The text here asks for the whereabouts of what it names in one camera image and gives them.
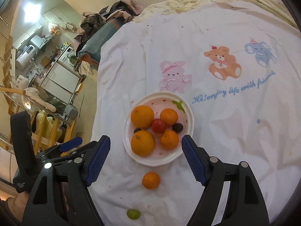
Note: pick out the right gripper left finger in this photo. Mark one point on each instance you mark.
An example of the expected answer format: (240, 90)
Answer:
(81, 176)

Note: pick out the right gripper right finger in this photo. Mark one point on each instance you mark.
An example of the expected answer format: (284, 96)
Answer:
(212, 174)

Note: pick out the small orange tangerine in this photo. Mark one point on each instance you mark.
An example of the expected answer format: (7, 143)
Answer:
(169, 140)

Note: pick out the orange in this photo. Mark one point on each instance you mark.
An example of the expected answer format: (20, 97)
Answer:
(143, 143)
(142, 116)

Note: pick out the large orange mandarin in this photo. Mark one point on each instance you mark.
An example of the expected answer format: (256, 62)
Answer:
(169, 116)

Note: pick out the red cherry tomato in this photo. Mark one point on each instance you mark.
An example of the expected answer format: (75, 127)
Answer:
(158, 126)

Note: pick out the person's left hand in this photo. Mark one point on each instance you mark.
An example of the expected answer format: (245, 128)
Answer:
(17, 205)

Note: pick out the wooden rack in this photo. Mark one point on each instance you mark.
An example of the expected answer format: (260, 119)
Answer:
(48, 126)

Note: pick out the pink strawberry pattern bowl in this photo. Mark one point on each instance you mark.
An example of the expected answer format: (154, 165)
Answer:
(158, 102)

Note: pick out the white kitchen cabinet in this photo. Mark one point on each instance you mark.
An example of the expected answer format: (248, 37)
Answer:
(61, 80)

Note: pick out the white cartoon bed sheet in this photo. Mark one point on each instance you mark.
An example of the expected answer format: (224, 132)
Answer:
(238, 68)

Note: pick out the pile of clothes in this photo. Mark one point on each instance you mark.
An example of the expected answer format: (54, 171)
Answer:
(95, 29)

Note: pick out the cream yellow quilt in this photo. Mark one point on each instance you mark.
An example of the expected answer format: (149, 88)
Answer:
(276, 7)

